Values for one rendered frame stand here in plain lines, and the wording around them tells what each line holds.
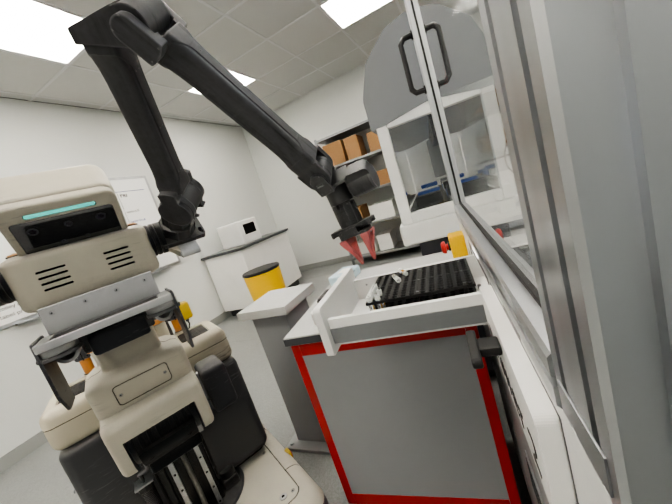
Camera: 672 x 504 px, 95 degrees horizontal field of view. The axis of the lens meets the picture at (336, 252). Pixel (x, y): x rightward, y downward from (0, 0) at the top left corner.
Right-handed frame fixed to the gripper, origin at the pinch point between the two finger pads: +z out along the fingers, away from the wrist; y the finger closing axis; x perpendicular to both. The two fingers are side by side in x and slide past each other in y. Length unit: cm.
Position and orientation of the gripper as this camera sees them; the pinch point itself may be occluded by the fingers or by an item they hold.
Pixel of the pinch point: (367, 258)
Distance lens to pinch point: 75.4
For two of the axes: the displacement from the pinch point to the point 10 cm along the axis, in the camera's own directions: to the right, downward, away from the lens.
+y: 8.4, -3.4, -4.1
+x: 3.3, -2.7, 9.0
